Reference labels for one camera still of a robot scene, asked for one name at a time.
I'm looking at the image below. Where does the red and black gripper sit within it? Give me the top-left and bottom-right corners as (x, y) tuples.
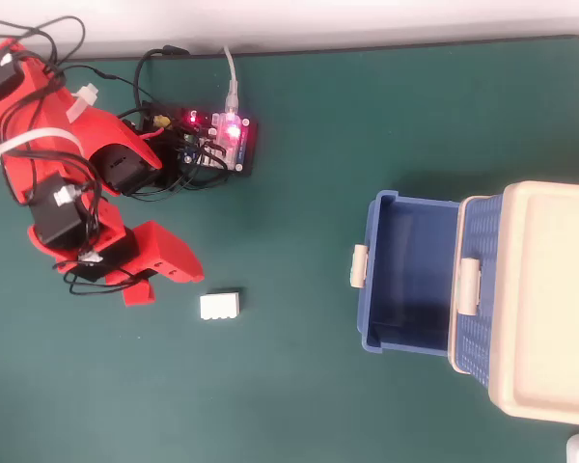
(55, 197), (206, 308)

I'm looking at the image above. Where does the white toy brick cube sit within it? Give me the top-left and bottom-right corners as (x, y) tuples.
(199, 288), (244, 322)

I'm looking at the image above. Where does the beige cylindrical drawer handle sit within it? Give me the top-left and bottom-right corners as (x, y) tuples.
(349, 244), (371, 289)
(455, 258), (483, 317)

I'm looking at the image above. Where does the blue woven-pattern drawer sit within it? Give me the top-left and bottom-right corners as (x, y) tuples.
(455, 195), (507, 390)
(356, 189), (462, 357)

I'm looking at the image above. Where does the electronics control board with LEDs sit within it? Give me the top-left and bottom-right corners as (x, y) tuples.
(139, 100), (261, 177)

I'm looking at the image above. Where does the motor controller circuit board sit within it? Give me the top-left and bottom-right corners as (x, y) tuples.
(176, 108), (252, 173)

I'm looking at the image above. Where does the white zip tie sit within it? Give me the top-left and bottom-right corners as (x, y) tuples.
(66, 83), (100, 124)
(0, 126), (84, 164)

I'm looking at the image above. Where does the dark green table mat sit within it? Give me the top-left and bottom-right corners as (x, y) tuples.
(0, 33), (579, 463)

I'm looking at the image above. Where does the black servo cable with connector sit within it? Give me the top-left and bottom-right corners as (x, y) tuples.
(60, 65), (156, 107)

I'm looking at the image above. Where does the white USB cable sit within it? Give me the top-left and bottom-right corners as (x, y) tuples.
(221, 45), (242, 115)

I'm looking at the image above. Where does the black power cable with plug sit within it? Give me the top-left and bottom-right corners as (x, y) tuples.
(134, 44), (192, 112)

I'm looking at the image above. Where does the beige plastic drawer cabinet frame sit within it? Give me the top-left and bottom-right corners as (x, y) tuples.
(451, 180), (579, 428)

